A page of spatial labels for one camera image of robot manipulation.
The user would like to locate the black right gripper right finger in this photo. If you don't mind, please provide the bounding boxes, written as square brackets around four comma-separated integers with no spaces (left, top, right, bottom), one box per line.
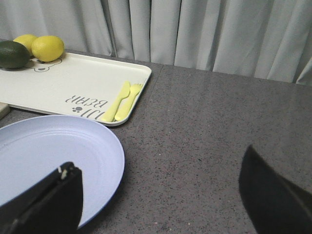
[238,145,312,234]

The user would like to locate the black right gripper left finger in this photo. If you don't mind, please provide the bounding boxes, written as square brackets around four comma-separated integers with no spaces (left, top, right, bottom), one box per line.
[0,162,83,234]

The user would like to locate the light blue plate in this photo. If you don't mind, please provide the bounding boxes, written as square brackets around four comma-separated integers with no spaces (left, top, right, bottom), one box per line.
[0,115,125,227]

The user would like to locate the cream white tray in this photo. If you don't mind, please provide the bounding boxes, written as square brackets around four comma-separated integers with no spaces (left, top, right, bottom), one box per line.
[0,53,152,123]

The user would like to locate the yellow plastic knife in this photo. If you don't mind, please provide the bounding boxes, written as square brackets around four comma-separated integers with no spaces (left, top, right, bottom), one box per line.
[101,81,130,122]

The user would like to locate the yellow plastic fork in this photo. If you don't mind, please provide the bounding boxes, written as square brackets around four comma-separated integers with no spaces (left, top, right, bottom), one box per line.
[115,84,142,121]

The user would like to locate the green lime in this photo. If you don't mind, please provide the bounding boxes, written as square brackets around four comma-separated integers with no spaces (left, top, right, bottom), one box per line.
[0,40,31,69]

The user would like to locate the yellow lemon front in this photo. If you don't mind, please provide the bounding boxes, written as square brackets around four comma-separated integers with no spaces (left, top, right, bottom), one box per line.
[31,36,64,62]

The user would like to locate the yellow lemon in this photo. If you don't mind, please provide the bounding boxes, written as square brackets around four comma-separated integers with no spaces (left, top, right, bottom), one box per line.
[13,34,38,55]
[31,36,64,62]

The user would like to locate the grey white curtain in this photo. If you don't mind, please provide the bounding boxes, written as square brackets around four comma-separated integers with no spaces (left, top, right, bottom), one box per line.
[0,0,312,85]

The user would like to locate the yellow lemon rear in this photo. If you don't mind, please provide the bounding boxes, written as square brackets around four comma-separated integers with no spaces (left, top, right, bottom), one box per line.
[13,34,38,55]

